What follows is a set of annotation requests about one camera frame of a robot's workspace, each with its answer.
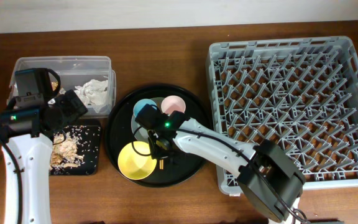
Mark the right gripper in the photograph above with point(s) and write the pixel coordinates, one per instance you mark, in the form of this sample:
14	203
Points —
154	147

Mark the grey plate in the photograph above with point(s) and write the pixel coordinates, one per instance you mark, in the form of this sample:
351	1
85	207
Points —
142	135

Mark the pink cup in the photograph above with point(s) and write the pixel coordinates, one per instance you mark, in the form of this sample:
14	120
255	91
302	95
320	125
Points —
173	103

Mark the wooden chopstick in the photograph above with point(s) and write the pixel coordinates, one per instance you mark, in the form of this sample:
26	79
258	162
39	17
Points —
161	164

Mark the blue cup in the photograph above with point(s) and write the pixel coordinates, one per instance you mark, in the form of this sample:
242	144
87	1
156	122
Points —
141	103

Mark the yellow bowl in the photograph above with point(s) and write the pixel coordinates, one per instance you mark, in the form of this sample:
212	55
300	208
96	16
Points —
134	160

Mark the white tissue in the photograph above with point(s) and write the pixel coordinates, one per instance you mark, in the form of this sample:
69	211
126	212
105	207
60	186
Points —
93	94

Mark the food scraps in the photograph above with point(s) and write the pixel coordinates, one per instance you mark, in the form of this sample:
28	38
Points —
65	152

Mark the gold foil wrapper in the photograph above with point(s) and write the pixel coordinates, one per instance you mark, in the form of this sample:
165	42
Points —
54	85

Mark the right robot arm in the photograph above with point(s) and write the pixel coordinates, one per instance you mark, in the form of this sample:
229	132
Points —
266	175

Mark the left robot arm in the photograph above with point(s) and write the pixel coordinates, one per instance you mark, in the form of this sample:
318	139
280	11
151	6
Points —
27	127

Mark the clear plastic waste bin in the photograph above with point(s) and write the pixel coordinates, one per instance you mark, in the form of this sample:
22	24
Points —
77	71

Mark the grey dishwasher rack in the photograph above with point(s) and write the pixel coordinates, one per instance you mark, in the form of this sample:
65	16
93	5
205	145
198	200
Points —
300	93

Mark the black round tray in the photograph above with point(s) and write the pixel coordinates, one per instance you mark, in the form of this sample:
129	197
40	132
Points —
118	133

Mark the black rectangular tray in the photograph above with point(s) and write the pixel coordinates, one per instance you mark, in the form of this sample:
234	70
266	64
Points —
89	155

